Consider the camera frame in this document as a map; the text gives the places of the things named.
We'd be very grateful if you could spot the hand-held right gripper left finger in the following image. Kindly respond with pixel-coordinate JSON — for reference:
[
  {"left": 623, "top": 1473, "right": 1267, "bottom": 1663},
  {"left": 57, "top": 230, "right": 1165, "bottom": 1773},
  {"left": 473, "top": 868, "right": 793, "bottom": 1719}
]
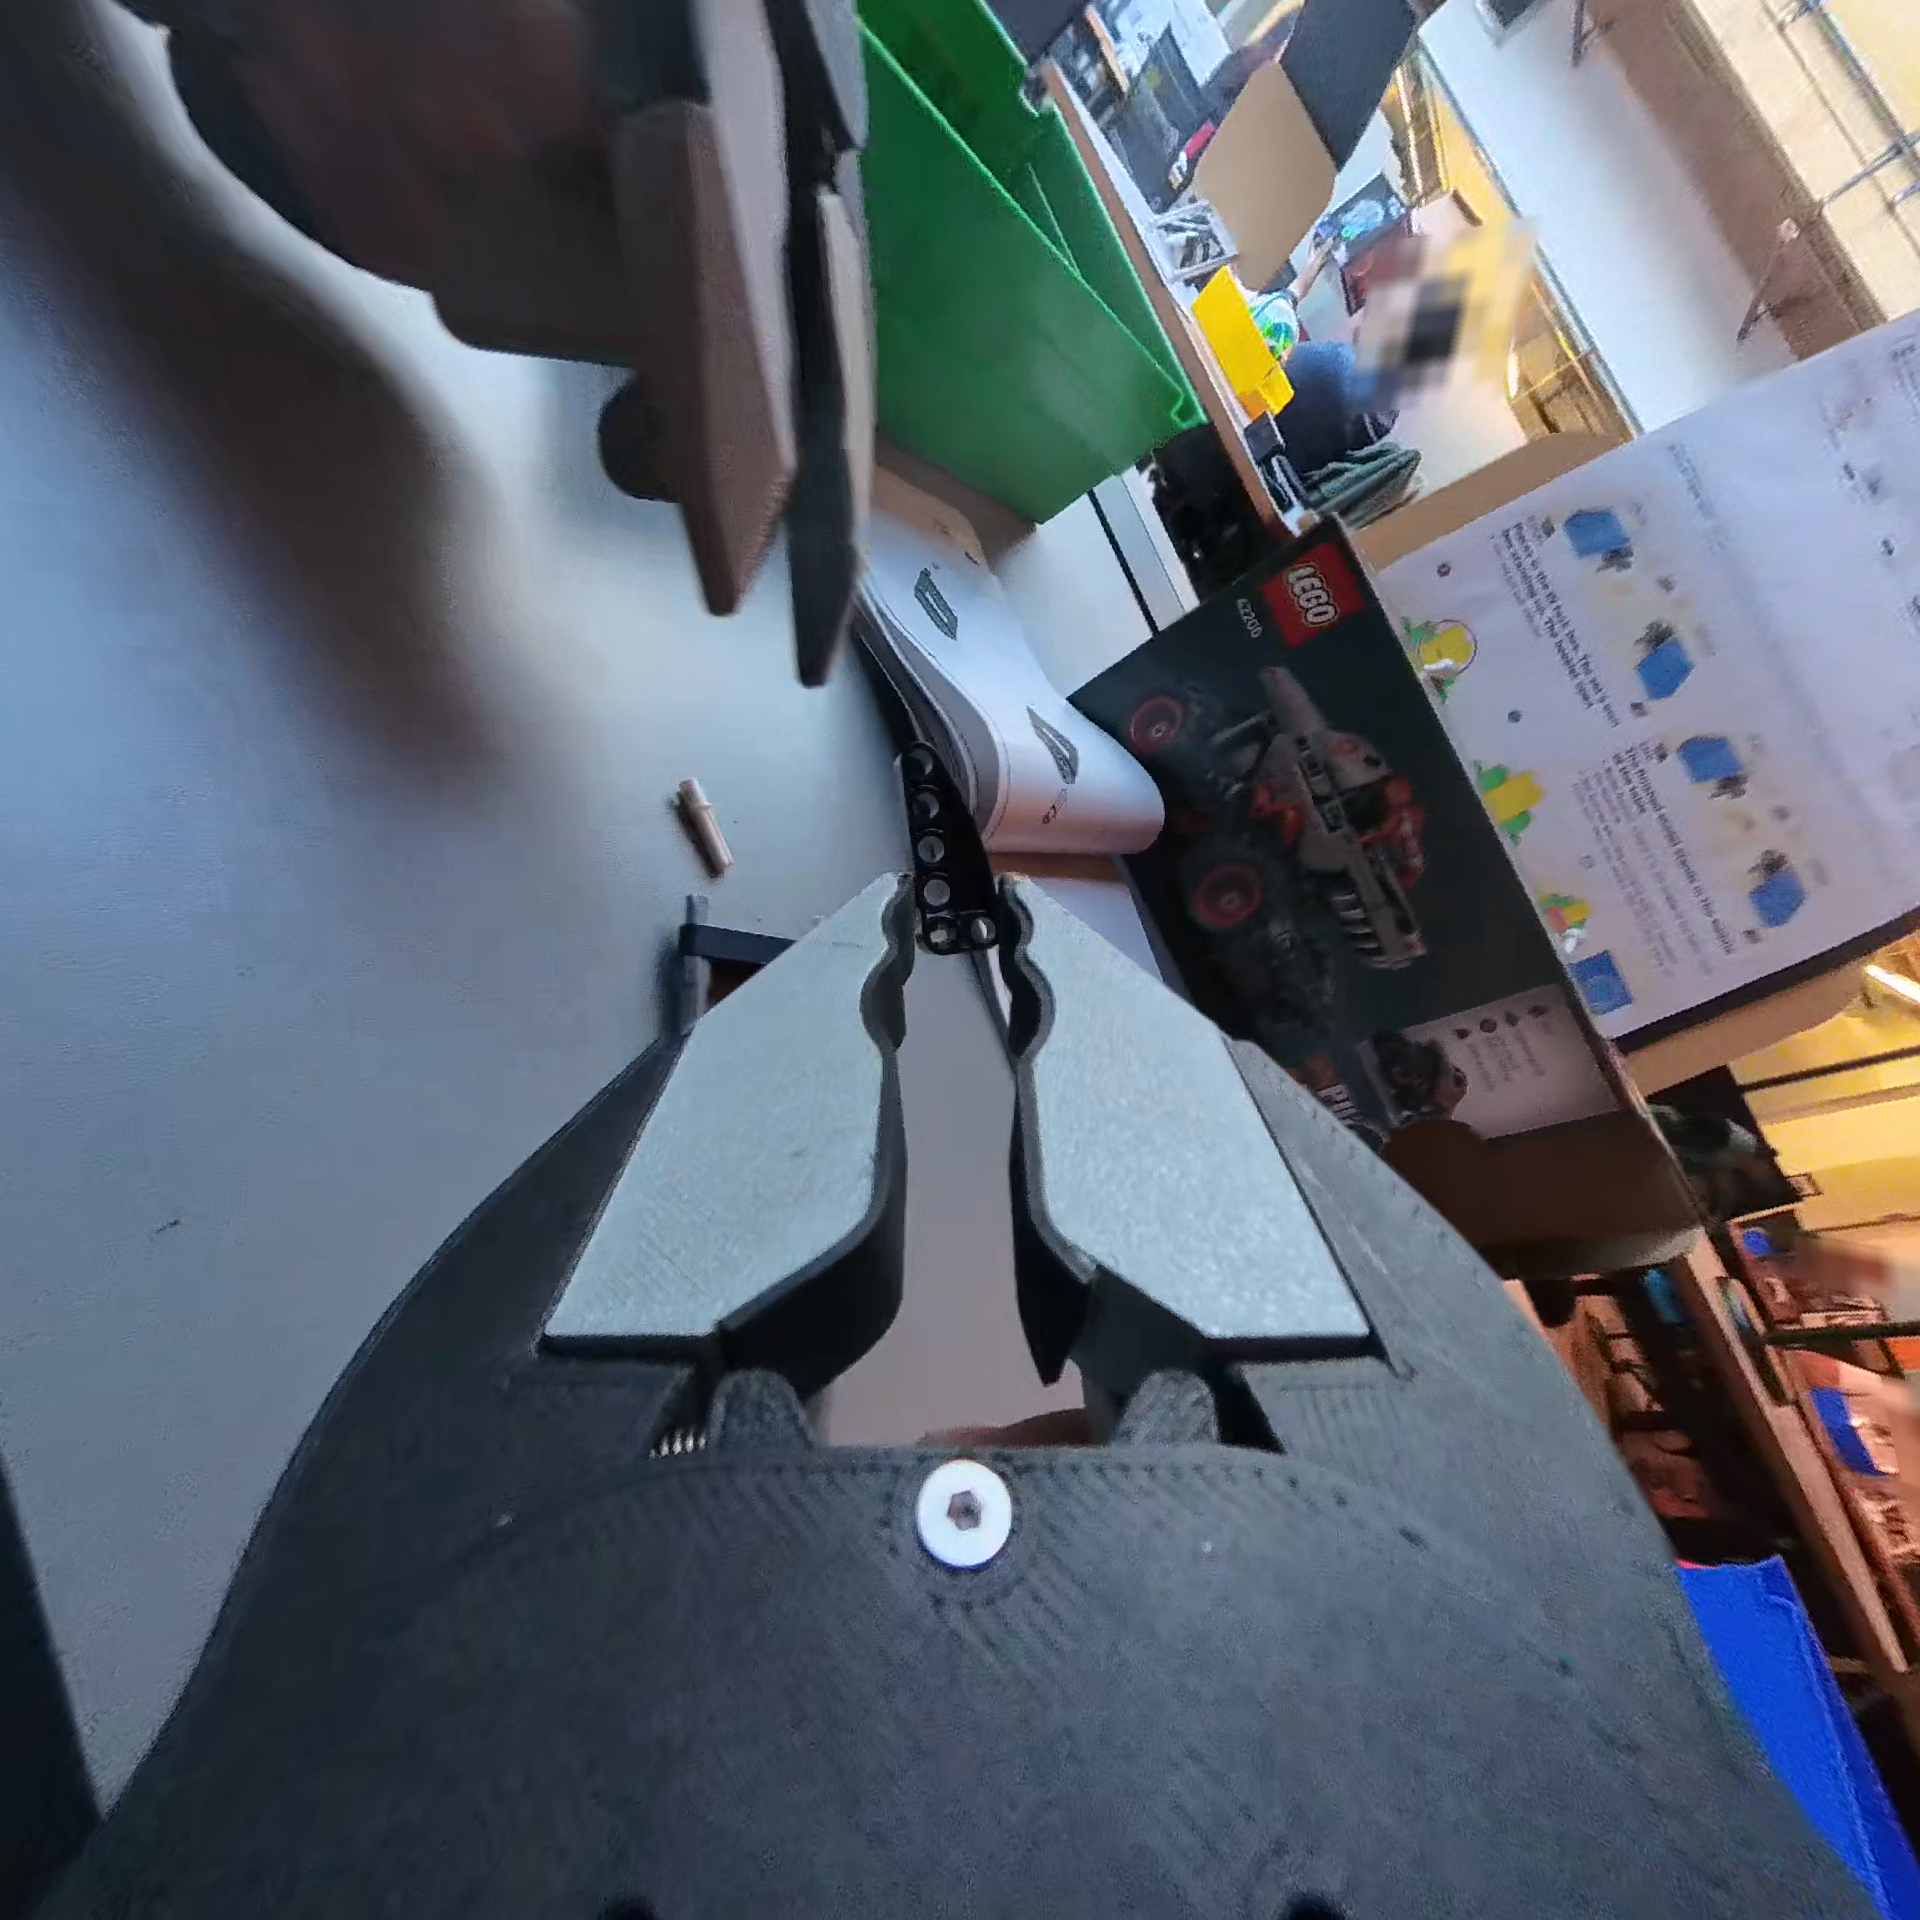
[{"left": 541, "top": 873, "right": 917, "bottom": 1400}]

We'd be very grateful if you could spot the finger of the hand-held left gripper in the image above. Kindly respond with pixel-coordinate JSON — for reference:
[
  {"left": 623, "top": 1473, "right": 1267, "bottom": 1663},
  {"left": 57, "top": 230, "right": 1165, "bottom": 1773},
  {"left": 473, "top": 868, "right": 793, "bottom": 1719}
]
[
  {"left": 612, "top": 0, "right": 799, "bottom": 620},
  {"left": 781, "top": 150, "right": 877, "bottom": 691}
]

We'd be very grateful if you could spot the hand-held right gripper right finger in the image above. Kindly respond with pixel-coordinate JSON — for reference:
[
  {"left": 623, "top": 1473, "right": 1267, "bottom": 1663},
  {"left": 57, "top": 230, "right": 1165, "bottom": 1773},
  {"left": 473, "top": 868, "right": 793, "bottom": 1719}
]
[{"left": 995, "top": 873, "right": 1375, "bottom": 1385}]

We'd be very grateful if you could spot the black lego beam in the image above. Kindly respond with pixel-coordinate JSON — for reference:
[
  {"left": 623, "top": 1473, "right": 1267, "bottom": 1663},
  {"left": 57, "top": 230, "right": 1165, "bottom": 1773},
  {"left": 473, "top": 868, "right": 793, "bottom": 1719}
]
[{"left": 896, "top": 744, "right": 1009, "bottom": 958}]

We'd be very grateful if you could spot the black lego axle piece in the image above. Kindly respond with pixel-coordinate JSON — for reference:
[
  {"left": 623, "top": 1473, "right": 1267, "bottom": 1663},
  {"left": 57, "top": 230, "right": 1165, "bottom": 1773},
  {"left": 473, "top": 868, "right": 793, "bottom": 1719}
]
[{"left": 673, "top": 893, "right": 799, "bottom": 1040}]

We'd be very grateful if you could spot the black lego box red truck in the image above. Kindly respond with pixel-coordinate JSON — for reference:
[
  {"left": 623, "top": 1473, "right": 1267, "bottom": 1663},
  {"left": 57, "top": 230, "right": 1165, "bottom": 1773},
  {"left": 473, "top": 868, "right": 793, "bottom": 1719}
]
[{"left": 1067, "top": 515, "right": 1703, "bottom": 1278}]

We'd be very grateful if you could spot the green plastic bin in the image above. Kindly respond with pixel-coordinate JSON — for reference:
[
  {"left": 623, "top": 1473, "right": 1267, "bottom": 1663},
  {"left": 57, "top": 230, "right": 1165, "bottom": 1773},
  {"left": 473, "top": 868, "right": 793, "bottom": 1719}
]
[{"left": 854, "top": 0, "right": 1205, "bottom": 524}]

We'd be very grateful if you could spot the white instruction booklet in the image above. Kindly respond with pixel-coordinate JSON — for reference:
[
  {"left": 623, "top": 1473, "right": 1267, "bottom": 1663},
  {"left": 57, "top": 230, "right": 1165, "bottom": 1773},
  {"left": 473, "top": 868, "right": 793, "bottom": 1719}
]
[{"left": 851, "top": 510, "right": 1170, "bottom": 858}]

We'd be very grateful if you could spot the yellow plastic bin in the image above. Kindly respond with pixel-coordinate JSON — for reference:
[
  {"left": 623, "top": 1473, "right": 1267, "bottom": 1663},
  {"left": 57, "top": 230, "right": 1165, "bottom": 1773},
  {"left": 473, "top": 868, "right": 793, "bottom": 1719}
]
[{"left": 1192, "top": 265, "right": 1296, "bottom": 419}]

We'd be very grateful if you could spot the brown cardboard sheet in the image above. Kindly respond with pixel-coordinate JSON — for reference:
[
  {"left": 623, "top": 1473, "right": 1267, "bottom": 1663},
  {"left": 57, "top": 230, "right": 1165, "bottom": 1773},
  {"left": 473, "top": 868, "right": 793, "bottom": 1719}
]
[{"left": 1192, "top": 60, "right": 1339, "bottom": 289}]

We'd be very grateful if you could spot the white instruction poster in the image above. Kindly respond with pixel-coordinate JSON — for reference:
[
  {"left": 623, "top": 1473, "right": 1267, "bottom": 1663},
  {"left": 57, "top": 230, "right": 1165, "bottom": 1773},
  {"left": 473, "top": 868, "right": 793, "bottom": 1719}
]
[{"left": 1371, "top": 306, "right": 1920, "bottom": 1043}]

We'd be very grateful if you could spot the blue plastic bin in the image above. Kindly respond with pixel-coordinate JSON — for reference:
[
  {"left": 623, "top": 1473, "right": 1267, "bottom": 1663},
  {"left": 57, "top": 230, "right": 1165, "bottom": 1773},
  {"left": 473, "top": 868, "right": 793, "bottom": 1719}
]
[{"left": 1671, "top": 1556, "right": 1920, "bottom": 1920}]

